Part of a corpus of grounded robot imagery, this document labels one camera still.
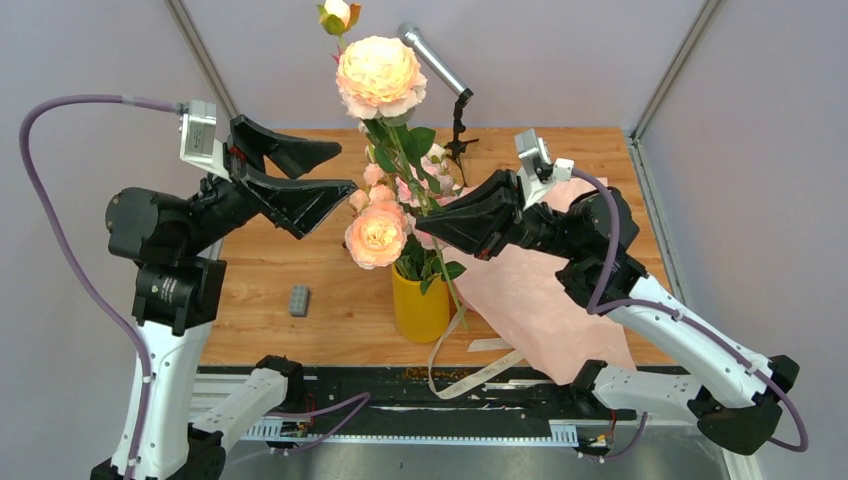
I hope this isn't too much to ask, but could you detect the silver microphone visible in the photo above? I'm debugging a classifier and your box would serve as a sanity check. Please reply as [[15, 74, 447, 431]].
[[397, 22, 474, 107]]

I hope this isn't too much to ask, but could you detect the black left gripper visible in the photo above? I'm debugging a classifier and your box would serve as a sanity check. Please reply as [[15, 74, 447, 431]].
[[182, 111, 358, 252]]

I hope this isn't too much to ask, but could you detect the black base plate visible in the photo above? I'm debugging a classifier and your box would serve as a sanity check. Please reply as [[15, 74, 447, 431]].
[[264, 365, 637, 440]]

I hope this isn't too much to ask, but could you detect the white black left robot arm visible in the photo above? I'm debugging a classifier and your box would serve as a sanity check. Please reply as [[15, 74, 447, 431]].
[[91, 113, 355, 479]]

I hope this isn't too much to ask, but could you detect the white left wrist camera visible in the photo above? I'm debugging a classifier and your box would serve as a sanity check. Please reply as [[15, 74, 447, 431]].
[[179, 100, 230, 180]]

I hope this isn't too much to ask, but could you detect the yellow cylindrical vase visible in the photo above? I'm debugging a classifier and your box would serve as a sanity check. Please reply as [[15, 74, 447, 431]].
[[392, 266, 451, 343]]

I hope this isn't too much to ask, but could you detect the large peach rose stem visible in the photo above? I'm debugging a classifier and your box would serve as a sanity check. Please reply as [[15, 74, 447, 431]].
[[317, 1, 459, 313]]

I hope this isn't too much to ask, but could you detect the white printed ribbon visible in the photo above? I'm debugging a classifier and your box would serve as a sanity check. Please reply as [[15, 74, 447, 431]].
[[426, 303, 529, 401]]

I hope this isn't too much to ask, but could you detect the grey building brick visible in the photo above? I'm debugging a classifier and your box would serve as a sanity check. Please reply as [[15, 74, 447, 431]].
[[287, 285, 311, 318]]

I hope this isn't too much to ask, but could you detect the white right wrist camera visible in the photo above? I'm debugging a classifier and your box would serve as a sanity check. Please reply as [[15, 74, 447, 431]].
[[514, 129, 575, 210]]

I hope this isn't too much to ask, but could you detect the pink rose stem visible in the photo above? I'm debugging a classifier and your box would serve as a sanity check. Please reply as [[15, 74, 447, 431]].
[[395, 143, 462, 208], [395, 213, 466, 295], [349, 163, 397, 214]]

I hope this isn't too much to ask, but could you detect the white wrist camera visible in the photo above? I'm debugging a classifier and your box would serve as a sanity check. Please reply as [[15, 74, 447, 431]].
[[514, 129, 575, 210], [179, 100, 230, 180]]

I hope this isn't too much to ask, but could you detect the pink wrapping paper sheet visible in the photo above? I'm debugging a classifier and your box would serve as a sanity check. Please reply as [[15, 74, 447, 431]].
[[441, 176, 637, 388]]

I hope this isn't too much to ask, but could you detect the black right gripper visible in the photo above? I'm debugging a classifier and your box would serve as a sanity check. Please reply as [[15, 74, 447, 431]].
[[414, 166, 582, 260]]

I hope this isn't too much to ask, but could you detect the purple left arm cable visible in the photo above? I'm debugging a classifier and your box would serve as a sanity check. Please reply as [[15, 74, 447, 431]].
[[18, 94, 372, 480]]

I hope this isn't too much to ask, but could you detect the black tripod microphone stand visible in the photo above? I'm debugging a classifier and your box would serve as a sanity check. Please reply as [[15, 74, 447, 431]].
[[445, 88, 479, 186]]

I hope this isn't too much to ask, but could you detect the white slotted cable duct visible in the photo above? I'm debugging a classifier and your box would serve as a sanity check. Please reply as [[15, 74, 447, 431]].
[[231, 421, 580, 446]]

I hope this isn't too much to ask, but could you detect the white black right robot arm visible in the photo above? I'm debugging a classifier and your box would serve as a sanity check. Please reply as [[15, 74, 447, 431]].
[[417, 170, 809, 455]]

